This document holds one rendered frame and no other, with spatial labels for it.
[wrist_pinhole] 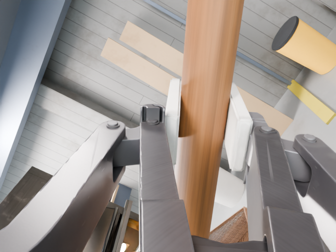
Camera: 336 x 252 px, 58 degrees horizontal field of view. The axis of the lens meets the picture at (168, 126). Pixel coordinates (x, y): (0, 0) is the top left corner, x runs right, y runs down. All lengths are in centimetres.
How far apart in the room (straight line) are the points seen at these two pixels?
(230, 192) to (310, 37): 191
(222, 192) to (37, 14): 283
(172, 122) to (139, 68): 345
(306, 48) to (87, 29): 248
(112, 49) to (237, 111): 353
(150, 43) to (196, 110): 338
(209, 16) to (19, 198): 194
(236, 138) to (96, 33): 383
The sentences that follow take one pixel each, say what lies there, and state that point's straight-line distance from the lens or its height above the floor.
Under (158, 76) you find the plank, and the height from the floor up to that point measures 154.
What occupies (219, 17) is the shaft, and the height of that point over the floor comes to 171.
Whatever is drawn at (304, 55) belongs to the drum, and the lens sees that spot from 349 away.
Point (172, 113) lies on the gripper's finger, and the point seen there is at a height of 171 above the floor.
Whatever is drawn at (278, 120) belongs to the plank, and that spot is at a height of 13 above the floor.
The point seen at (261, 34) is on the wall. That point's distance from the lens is 393.
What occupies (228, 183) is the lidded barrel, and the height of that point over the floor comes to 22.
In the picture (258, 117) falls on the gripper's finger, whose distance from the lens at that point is 18.
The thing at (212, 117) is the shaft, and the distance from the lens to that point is 18.
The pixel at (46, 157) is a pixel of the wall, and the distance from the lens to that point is 482.
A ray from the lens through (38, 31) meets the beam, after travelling 361.
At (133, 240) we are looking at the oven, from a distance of 237.
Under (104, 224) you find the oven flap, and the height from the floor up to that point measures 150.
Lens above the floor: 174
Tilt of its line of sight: 9 degrees down
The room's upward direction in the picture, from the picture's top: 63 degrees counter-clockwise
